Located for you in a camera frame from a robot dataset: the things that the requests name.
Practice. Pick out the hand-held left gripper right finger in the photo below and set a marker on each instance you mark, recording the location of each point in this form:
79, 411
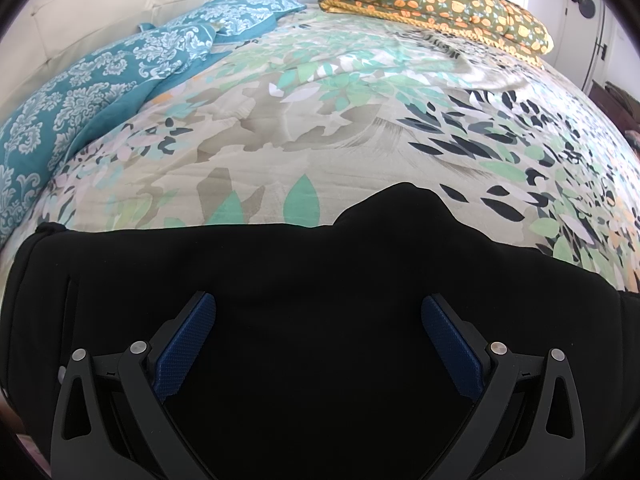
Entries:
455, 347

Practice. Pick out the floral leaf print bedspread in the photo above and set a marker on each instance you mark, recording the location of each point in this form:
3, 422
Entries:
350, 110

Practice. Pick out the large teal damask pillow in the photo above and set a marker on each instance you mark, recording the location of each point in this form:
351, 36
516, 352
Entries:
90, 95

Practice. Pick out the small teal damask pillow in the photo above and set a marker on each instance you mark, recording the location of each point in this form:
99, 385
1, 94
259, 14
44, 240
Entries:
255, 12

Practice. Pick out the black pants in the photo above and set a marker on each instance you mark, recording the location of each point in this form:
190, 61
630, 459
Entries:
320, 310

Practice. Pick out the dark wooden nightstand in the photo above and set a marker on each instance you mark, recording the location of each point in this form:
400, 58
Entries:
617, 105

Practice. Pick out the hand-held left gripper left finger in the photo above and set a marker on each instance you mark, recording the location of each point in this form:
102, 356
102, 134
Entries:
182, 347

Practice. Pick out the white door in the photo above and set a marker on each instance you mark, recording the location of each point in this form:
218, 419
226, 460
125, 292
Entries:
580, 45

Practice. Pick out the cream padded headboard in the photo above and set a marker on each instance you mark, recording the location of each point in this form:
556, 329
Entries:
100, 10

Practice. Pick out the orange floral folded blanket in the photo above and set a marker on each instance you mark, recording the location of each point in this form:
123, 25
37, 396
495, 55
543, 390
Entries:
440, 0

